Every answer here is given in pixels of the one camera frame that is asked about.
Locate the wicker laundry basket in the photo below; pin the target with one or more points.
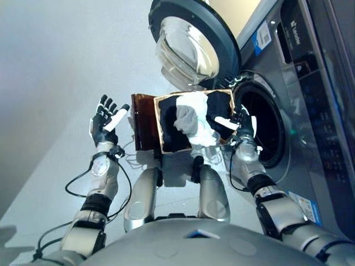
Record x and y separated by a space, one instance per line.
158 124

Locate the blue white pictured sticker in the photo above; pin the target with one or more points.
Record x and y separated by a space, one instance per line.
302 206

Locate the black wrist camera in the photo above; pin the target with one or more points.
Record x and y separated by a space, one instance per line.
233 141
116 152

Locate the blue white energy label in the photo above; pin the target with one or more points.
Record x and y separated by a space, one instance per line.
262 37

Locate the black garment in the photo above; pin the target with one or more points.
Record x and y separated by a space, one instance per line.
220 106
169 130

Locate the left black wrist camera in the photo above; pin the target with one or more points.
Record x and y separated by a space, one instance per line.
116 152

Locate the right silver robot leg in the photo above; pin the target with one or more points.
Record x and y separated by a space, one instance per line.
213 194

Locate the left silver robot leg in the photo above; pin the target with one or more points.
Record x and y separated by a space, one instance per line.
141 199

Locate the grey front-load washing machine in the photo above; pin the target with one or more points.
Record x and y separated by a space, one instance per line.
305 110

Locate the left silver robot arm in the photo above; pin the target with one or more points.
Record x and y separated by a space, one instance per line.
102 171

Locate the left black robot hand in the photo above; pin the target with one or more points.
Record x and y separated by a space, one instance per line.
101 133

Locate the white garment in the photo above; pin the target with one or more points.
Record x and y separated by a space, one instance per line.
191 122

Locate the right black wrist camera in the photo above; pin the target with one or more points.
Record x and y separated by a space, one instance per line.
233 141

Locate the silver robot torso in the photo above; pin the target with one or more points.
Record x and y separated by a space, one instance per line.
194 249

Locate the silver robot leg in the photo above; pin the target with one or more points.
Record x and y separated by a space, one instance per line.
213 194
141 199

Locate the round glass washer door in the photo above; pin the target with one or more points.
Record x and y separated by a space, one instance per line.
188 47

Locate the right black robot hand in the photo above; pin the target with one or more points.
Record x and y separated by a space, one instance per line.
245 126

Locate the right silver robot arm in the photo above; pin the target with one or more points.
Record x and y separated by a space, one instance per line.
280 210

